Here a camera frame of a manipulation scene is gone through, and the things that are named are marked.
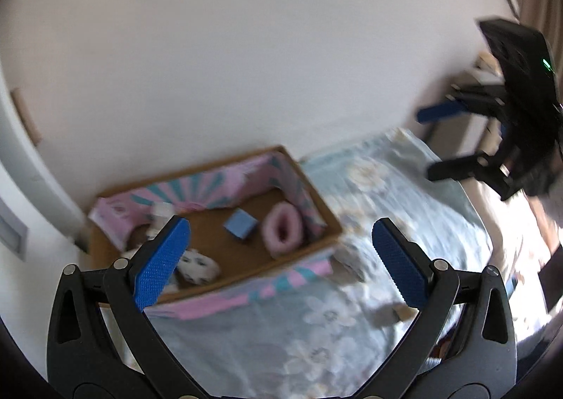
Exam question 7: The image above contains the floral light blue cloth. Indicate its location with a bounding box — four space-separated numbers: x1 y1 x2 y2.
101 126 493 399

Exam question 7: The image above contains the white door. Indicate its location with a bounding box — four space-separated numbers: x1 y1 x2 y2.
0 65 91 290

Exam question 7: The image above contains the small wooden box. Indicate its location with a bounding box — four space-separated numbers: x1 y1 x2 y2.
476 53 503 75

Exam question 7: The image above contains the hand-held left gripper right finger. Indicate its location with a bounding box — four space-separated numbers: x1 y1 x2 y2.
356 218 516 399

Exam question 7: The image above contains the pink printed cardboard box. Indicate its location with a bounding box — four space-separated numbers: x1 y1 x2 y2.
88 145 344 321

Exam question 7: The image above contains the white dotted folded cloth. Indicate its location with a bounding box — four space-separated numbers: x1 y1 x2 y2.
336 247 368 283

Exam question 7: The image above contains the white sock with black print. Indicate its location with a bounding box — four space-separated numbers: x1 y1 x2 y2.
175 248 221 285

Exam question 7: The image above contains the grey recessed door handle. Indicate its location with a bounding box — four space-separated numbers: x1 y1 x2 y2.
0 196 30 260

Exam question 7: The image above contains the pale pink bedding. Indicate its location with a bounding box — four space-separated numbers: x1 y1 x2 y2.
481 194 555 338

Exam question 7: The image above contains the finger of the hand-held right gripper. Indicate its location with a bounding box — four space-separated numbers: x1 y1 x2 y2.
426 153 512 201
417 83 507 126

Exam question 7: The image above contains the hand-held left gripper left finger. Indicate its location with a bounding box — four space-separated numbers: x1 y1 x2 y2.
48 215 207 399

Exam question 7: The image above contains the small blue box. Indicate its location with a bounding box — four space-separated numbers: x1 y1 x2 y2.
223 208 259 244

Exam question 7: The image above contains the pink fluffy scrunchie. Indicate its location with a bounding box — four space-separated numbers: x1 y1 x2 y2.
262 201 304 258

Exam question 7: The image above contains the grey upholstered headboard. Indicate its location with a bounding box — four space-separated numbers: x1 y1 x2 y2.
429 71 504 158

